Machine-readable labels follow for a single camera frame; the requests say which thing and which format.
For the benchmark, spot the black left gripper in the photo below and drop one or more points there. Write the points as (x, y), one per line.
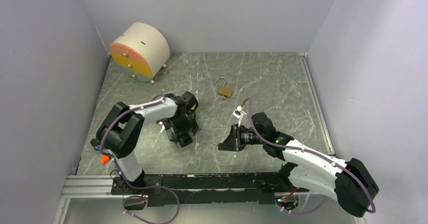
(190, 125)

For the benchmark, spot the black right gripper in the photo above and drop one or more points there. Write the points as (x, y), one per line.
(233, 142)

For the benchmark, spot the black padlock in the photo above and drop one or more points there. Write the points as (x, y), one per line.
(184, 140)

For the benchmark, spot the large brass padlock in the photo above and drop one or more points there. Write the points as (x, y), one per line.
(224, 91)

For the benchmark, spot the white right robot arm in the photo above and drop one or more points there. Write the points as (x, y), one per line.
(346, 181)

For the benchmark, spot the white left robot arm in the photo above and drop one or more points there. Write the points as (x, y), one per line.
(118, 135)

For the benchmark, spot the round cream drawer cabinet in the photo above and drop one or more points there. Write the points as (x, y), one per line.
(141, 51)

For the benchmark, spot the orange black marker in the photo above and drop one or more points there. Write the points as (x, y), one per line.
(105, 159)

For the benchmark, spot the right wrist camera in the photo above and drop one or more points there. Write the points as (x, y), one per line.
(239, 114)

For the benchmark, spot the black base frame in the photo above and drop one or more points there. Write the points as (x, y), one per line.
(170, 189)

